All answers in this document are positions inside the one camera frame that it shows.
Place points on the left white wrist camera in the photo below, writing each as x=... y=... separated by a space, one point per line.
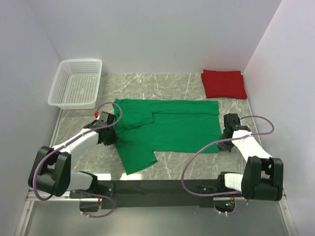
x=97 y=114

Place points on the white plastic basket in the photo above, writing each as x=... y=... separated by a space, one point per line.
x=75 y=85

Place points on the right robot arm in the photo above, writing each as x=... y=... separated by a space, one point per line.
x=263 y=175

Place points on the black base beam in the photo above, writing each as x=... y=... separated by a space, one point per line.
x=155 y=193

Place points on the green t-shirt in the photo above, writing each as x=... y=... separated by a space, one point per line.
x=149 y=126

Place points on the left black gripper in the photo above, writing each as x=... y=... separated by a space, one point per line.
x=113 y=139

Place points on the folded red t-shirt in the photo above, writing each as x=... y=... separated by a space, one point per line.
x=229 y=84

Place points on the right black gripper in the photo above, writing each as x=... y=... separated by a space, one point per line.
x=225 y=147

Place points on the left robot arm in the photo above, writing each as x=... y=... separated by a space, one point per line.
x=51 y=171

